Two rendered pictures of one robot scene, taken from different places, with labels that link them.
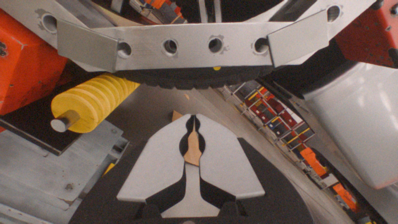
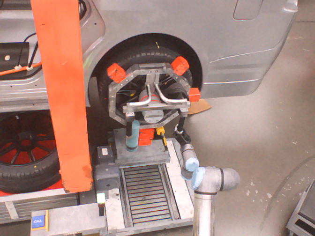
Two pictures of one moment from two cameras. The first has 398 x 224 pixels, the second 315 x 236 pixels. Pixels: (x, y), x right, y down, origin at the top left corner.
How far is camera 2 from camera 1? 2.22 m
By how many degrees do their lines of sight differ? 25
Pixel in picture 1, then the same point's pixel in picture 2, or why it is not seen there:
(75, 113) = (161, 132)
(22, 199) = (153, 157)
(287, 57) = not seen: hidden behind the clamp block
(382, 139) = (227, 90)
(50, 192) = (158, 151)
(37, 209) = (157, 157)
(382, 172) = (241, 92)
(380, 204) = not seen: outside the picture
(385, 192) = not seen: outside the picture
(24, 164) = (148, 149)
